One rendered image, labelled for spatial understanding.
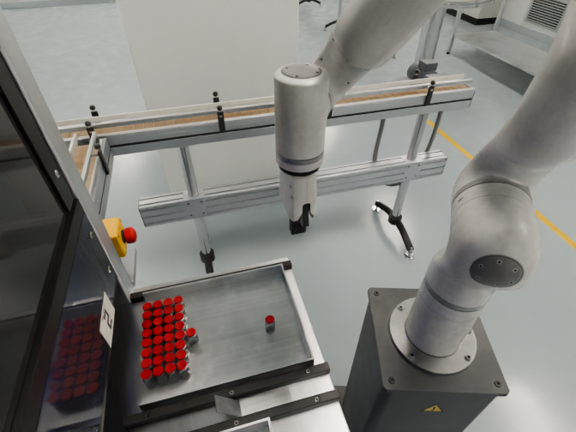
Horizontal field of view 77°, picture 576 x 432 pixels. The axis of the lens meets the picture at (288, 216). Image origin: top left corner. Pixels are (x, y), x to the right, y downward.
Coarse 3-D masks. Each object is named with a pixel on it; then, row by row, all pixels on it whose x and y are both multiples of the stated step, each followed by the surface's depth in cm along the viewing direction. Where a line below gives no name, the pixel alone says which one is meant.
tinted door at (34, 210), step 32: (0, 96) 46; (0, 128) 45; (0, 160) 44; (32, 160) 52; (0, 192) 43; (32, 192) 50; (0, 224) 41; (32, 224) 48; (64, 224) 59; (0, 256) 40; (32, 256) 47; (0, 288) 39; (32, 288) 46; (0, 320) 38; (32, 320) 44; (0, 352) 37; (0, 384) 36; (0, 416) 36
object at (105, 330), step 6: (108, 300) 70; (102, 306) 66; (108, 306) 69; (102, 312) 65; (108, 312) 69; (114, 312) 72; (102, 318) 65; (102, 324) 64; (102, 330) 64; (108, 330) 67; (108, 336) 66; (108, 342) 66
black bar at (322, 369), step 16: (304, 368) 73; (320, 368) 73; (256, 384) 70; (272, 384) 71; (288, 384) 72; (192, 400) 68; (208, 400) 68; (128, 416) 66; (144, 416) 66; (160, 416) 66; (176, 416) 68
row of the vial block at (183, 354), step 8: (176, 304) 82; (184, 304) 83; (176, 312) 80; (184, 312) 81; (176, 320) 78; (184, 320) 79; (176, 328) 76; (184, 328) 78; (176, 336) 75; (184, 336) 75; (176, 344) 74; (184, 344) 74; (184, 352) 72; (184, 360) 71; (184, 368) 70; (184, 376) 72
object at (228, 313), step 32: (192, 288) 88; (224, 288) 90; (256, 288) 90; (288, 288) 86; (192, 320) 83; (224, 320) 83; (256, 320) 83; (288, 320) 83; (192, 352) 77; (224, 352) 77; (256, 352) 77; (288, 352) 77; (192, 384) 72; (224, 384) 70
